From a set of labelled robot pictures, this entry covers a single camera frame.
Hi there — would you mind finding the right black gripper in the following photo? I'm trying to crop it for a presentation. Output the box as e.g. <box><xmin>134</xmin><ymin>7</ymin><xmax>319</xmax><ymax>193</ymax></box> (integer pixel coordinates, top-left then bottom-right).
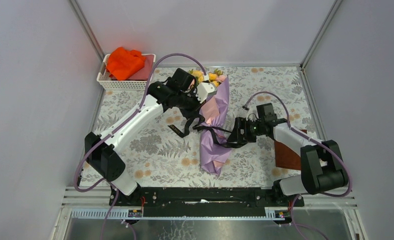
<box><xmin>226</xmin><ymin>117</ymin><xmax>264</xmax><ymax>144</ymax></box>

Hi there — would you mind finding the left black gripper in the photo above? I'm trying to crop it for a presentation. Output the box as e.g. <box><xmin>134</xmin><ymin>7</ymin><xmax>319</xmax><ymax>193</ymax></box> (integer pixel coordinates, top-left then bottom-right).
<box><xmin>175</xmin><ymin>88</ymin><xmax>205</xmax><ymax>121</ymax></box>

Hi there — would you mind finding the black strap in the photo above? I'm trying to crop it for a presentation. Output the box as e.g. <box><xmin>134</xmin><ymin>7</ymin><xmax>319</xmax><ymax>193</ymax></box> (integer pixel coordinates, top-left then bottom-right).
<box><xmin>167</xmin><ymin>114</ymin><xmax>237</xmax><ymax>148</ymax></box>

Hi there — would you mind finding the yellow fake flower bunch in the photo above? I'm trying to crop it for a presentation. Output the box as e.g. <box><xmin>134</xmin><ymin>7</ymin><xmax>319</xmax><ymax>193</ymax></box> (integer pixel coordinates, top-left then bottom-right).
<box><xmin>188</xmin><ymin>69</ymin><xmax>225</xmax><ymax>87</ymax></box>

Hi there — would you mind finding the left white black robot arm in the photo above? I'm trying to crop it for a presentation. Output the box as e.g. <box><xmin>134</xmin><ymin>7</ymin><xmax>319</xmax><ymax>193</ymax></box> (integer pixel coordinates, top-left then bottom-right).
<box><xmin>84</xmin><ymin>68</ymin><xmax>217</xmax><ymax>206</ymax></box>

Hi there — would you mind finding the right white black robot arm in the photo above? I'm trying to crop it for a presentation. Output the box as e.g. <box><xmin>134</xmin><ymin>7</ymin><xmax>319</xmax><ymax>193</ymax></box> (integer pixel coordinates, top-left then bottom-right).
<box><xmin>221</xmin><ymin>103</ymin><xmax>349</xmax><ymax>206</ymax></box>

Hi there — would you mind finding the brown leather pad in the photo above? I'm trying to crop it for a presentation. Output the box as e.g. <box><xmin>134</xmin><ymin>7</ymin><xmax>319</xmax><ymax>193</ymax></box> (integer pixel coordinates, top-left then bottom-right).
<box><xmin>273</xmin><ymin>125</ymin><xmax>307</xmax><ymax>170</ymax></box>

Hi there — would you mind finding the dark red folded paper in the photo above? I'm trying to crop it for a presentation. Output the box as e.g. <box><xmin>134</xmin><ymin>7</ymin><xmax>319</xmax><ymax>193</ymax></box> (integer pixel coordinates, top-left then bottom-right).
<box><xmin>128</xmin><ymin>54</ymin><xmax>156</xmax><ymax>81</ymax></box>

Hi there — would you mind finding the orange cloth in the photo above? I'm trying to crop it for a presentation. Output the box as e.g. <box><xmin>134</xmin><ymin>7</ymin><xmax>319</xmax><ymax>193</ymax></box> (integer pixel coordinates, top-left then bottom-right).
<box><xmin>106</xmin><ymin>47</ymin><xmax>146</xmax><ymax>81</ymax></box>

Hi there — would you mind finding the white plastic basket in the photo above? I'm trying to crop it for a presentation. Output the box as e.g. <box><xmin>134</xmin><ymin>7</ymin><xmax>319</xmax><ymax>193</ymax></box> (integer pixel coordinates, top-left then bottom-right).
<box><xmin>96</xmin><ymin>54</ymin><xmax>156</xmax><ymax>91</ymax></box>

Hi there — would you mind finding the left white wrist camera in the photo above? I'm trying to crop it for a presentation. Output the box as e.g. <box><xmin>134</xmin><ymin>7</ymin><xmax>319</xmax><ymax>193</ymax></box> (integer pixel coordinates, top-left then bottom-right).
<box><xmin>195</xmin><ymin>81</ymin><xmax>217</xmax><ymax>103</ymax></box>

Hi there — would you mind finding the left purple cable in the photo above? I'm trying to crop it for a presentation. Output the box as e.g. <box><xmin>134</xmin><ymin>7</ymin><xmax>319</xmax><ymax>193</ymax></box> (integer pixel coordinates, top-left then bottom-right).
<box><xmin>73</xmin><ymin>53</ymin><xmax>208</xmax><ymax>240</ymax></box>

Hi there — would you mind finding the purple cable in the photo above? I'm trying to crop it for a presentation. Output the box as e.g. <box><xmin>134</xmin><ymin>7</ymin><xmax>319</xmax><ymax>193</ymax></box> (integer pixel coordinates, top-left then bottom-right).
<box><xmin>242</xmin><ymin>91</ymin><xmax>353</xmax><ymax>240</ymax></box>
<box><xmin>73</xmin><ymin>53</ymin><xmax>208</xmax><ymax>240</ymax></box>

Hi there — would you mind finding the black mounting base rail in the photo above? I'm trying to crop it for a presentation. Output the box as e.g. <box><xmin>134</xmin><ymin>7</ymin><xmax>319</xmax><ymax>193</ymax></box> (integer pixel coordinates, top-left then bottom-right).
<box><xmin>109</xmin><ymin>187</ymin><xmax>304</xmax><ymax>218</ymax></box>

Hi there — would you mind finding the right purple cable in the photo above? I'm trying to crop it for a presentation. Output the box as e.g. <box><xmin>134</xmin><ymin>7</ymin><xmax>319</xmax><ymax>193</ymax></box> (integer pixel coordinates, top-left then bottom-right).
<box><xmin>242</xmin><ymin>91</ymin><xmax>353</xmax><ymax>240</ymax></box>

